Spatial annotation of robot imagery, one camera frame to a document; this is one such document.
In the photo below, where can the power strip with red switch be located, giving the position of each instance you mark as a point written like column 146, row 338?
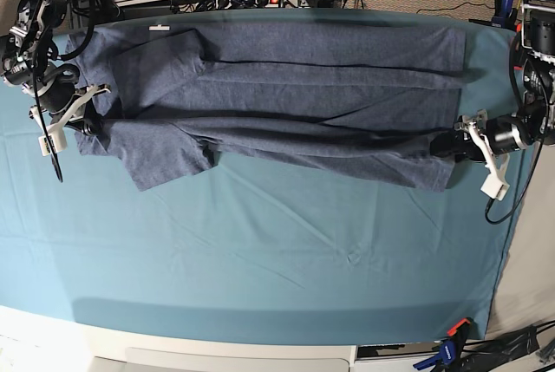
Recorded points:
column 255, row 4

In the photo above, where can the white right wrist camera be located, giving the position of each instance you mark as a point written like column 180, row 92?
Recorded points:
column 54, row 142

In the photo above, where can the blue-grey T-shirt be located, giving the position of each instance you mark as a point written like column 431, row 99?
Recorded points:
column 364, row 102

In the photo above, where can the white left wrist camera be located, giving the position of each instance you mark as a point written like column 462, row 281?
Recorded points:
column 494, row 187

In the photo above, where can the teal table cloth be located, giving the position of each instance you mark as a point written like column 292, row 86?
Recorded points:
column 252, row 251

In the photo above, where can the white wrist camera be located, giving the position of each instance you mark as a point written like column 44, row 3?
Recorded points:
column 54, row 142
column 494, row 187

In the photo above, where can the blue black clamp top right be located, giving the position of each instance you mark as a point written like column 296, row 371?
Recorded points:
column 504, row 15

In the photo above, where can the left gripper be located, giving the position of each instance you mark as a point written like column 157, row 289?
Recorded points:
column 470, row 142

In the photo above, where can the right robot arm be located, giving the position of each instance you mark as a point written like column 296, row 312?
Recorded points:
column 31, row 60

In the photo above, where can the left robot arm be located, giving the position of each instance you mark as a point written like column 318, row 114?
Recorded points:
column 490, row 140

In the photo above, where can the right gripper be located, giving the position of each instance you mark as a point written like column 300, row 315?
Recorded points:
column 80, row 113

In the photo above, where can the orange blue clamp bottom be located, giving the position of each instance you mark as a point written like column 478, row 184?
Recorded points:
column 450, row 349

